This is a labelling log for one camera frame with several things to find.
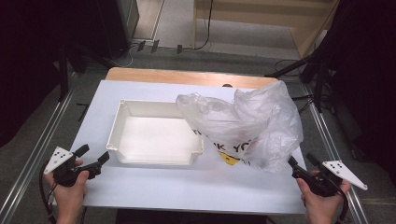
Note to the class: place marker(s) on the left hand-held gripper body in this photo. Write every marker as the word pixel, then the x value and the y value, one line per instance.
pixel 58 158

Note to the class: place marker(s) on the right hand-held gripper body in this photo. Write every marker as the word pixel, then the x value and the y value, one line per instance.
pixel 342 172

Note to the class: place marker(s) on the white plastic tray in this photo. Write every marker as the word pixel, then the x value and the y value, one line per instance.
pixel 155 140

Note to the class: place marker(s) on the clear plastic bag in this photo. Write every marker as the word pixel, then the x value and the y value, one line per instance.
pixel 258 118

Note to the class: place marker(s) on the person's right hand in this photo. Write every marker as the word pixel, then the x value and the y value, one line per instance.
pixel 320 208

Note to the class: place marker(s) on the person's left hand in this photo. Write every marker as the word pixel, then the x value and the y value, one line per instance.
pixel 69 199

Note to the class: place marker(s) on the white table mat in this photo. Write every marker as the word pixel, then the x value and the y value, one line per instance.
pixel 186 186

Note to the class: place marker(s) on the black stand leg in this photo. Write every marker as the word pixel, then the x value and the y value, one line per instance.
pixel 289 67

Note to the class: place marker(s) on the black curtain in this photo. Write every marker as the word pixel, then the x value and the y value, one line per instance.
pixel 367 62

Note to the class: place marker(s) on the black plug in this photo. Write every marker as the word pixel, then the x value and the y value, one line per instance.
pixel 179 48
pixel 141 45

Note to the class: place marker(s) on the metal floor rail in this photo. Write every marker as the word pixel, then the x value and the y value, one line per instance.
pixel 34 155
pixel 327 140

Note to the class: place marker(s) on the black stand post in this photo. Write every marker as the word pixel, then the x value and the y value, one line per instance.
pixel 63 74

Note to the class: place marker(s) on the light wooden frame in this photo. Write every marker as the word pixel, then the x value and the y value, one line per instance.
pixel 305 37

